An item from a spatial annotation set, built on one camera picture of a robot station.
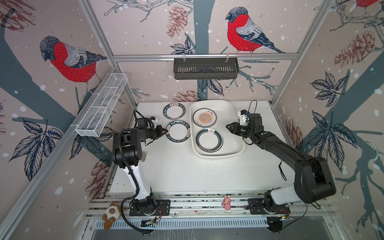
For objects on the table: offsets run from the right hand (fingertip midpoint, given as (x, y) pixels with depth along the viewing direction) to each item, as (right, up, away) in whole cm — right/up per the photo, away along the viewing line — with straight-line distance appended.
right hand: (228, 124), depth 88 cm
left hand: (-39, -3, +13) cm, 41 cm away
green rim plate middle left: (-32, -6, +17) cm, 37 cm away
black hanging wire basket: (-10, +39, +19) cm, 45 cm away
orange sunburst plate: (-13, +4, +22) cm, 26 cm away
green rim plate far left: (-38, +9, +30) cm, 49 cm away
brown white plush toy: (-59, -41, -18) cm, 75 cm away
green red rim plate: (-11, -11, +10) cm, 19 cm away
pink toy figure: (-4, -39, -15) cm, 42 cm away
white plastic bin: (+5, -14, +7) cm, 16 cm away
